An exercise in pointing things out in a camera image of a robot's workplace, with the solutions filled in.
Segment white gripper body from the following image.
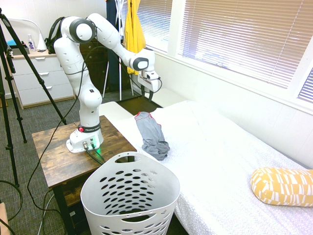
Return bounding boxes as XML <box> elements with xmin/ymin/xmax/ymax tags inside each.
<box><xmin>137</xmin><ymin>70</ymin><xmax>161</xmax><ymax>93</ymax></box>

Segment grey garment with red trim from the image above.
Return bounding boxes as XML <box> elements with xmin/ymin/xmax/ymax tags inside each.
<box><xmin>134</xmin><ymin>111</ymin><xmax>171</xmax><ymax>161</ymax></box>

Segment white perforated laundry basket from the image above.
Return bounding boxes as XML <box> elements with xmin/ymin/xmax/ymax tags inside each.
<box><xmin>80</xmin><ymin>151</ymin><xmax>181</xmax><ymax>235</ymax></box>

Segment white bench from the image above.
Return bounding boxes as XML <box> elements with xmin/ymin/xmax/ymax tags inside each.
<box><xmin>144</xmin><ymin>88</ymin><xmax>187</xmax><ymax>109</ymax></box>

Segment dark blue hanging garment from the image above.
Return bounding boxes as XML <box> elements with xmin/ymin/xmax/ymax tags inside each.
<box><xmin>105</xmin><ymin>0</ymin><xmax>123</xmax><ymax>92</ymax></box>

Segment white coat rack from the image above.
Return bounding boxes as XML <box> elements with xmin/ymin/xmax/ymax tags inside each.
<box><xmin>102</xmin><ymin>0</ymin><xmax>134</xmax><ymax>99</ymax></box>

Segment dark wooden cabinet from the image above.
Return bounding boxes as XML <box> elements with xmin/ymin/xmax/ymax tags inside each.
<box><xmin>79</xmin><ymin>40</ymin><xmax>131</xmax><ymax>95</ymax></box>

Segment yellow jacket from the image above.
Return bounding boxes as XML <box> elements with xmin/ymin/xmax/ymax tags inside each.
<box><xmin>123</xmin><ymin>0</ymin><xmax>147</xmax><ymax>75</ymax></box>

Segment small white window blinds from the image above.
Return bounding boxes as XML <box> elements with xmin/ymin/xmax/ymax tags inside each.
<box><xmin>121</xmin><ymin>0</ymin><xmax>173</xmax><ymax>53</ymax></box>

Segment bed with white dotted sheet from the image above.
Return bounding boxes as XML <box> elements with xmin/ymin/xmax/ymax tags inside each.
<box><xmin>99</xmin><ymin>99</ymin><xmax>313</xmax><ymax>235</ymax></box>

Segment large white window blinds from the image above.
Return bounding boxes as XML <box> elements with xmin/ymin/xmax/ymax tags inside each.
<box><xmin>178</xmin><ymin>0</ymin><xmax>313</xmax><ymax>90</ymax></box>

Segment white drawer dresser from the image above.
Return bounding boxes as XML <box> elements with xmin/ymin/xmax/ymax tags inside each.
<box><xmin>11</xmin><ymin>52</ymin><xmax>75</xmax><ymax>110</ymax></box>

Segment black backpack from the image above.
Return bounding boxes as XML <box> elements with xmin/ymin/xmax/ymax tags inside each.
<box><xmin>45</xmin><ymin>16</ymin><xmax>66</xmax><ymax>55</ymax></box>

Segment rustic wooden side table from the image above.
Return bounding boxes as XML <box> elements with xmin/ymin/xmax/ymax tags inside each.
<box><xmin>31</xmin><ymin>115</ymin><xmax>137</xmax><ymax>235</ymax></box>

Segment white desk lamp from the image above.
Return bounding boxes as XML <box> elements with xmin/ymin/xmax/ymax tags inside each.
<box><xmin>6</xmin><ymin>18</ymin><xmax>47</xmax><ymax>52</ymax></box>

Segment clear plastic bottle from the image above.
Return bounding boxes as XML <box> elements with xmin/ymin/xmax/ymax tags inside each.
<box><xmin>27</xmin><ymin>34</ymin><xmax>37</xmax><ymax>52</ymax></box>

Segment grey box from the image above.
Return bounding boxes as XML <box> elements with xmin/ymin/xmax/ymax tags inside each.
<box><xmin>10</xmin><ymin>47</ymin><xmax>30</xmax><ymax>56</ymax></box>

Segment narrow white window blinds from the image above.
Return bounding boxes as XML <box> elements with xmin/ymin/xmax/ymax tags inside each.
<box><xmin>297</xmin><ymin>68</ymin><xmax>313</xmax><ymax>101</ymax></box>

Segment yellow white patterned pillow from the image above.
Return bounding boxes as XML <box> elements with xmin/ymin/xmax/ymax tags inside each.
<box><xmin>250</xmin><ymin>167</ymin><xmax>313</xmax><ymax>208</ymax></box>

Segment brown cardboard box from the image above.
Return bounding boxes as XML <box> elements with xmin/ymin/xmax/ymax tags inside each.
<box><xmin>0</xmin><ymin>201</ymin><xmax>10</xmax><ymax>235</ymax></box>

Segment thick black base cable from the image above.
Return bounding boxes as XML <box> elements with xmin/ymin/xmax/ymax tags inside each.
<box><xmin>92</xmin><ymin>144</ymin><xmax>106</xmax><ymax>163</ymax></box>
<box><xmin>85</xmin><ymin>146</ymin><xmax>105</xmax><ymax>165</ymax></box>

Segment long thin black cable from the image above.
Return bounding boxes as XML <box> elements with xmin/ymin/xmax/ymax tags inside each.
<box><xmin>26</xmin><ymin>45</ymin><xmax>99</xmax><ymax>212</ymax></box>

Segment black camera tripod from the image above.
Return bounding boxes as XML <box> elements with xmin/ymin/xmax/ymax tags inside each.
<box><xmin>0</xmin><ymin>7</ymin><xmax>67</xmax><ymax>188</ymax></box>

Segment white floor cable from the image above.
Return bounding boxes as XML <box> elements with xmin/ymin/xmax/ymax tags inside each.
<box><xmin>42</xmin><ymin>192</ymin><xmax>55</xmax><ymax>235</ymax></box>

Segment black floor cable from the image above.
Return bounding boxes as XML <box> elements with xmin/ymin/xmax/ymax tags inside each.
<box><xmin>0</xmin><ymin>180</ymin><xmax>23</xmax><ymax>221</ymax></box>

